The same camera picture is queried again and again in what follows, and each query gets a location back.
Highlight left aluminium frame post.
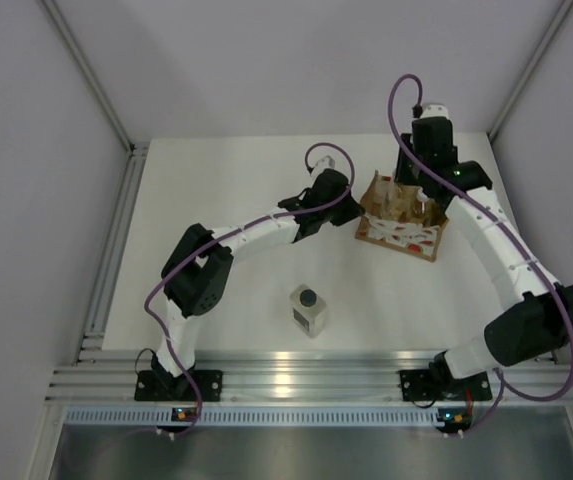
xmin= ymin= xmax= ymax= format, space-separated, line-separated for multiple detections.
xmin=39 ymin=0 xmax=137 ymax=151

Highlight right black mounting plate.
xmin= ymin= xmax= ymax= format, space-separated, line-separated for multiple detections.
xmin=399 ymin=369 xmax=493 ymax=405

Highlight amber bottle white cap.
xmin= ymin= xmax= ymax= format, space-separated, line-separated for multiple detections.
xmin=380 ymin=181 xmax=417 ymax=223
xmin=408 ymin=190 xmax=442 ymax=227

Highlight black mounting plate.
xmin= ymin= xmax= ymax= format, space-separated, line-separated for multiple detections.
xmin=134 ymin=369 xmax=223 ymax=402
xmin=399 ymin=369 xmax=493 ymax=405

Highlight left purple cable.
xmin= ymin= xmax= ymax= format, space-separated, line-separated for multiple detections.
xmin=144 ymin=143 xmax=356 ymax=441

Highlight grey slotted cable duct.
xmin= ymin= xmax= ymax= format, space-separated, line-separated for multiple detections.
xmin=63 ymin=405 xmax=475 ymax=427

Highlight purple cable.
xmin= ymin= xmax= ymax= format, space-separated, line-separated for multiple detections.
xmin=144 ymin=143 xmax=356 ymax=441
xmin=388 ymin=74 xmax=573 ymax=436

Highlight clear square bottle black cap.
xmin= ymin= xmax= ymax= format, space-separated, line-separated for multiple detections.
xmin=289 ymin=284 xmax=328 ymax=338

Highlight right aluminium frame post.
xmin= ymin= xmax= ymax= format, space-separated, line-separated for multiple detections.
xmin=487 ymin=0 xmax=573 ymax=144

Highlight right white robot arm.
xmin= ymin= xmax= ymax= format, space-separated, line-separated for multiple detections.
xmin=395 ymin=104 xmax=573 ymax=397

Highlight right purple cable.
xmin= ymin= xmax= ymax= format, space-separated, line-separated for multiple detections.
xmin=388 ymin=74 xmax=573 ymax=436

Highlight aluminium frame post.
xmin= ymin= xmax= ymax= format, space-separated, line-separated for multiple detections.
xmin=39 ymin=0 xmax=137 ymax=151
xmin=487 ymin=0 xmax=573 ymax=144

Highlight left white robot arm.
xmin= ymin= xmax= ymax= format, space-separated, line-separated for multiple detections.
xmin=134 ymin=168 xmax=363 ymax=402

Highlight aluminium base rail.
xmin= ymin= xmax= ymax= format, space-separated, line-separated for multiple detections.
xmin=43 ymin=348 xmax=573 ymax=402

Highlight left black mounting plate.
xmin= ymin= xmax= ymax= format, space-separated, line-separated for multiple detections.
xmin=134 ymin=369 xmax=223 ymax=402

